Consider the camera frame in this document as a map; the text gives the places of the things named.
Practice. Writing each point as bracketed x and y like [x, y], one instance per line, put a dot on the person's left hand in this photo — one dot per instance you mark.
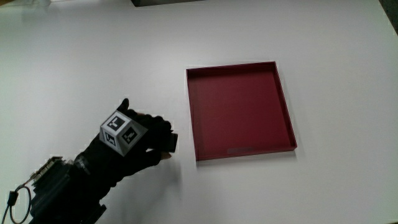
[141, 155]

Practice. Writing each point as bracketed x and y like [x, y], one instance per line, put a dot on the black charger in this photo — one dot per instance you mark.
[172, 143]

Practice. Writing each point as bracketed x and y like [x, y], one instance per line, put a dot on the person's left forearm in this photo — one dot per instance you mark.
[88, 193]

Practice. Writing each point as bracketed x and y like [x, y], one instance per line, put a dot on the white desk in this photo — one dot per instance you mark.
[280, 189]

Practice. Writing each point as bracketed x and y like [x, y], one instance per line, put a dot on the black forearm-mounted tracker unit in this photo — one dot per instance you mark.
[53, 189]

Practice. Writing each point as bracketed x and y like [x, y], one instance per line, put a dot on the red square tray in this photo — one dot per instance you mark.
[239, 112]

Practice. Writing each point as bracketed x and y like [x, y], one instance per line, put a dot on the dark flat object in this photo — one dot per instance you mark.
[161, 2]

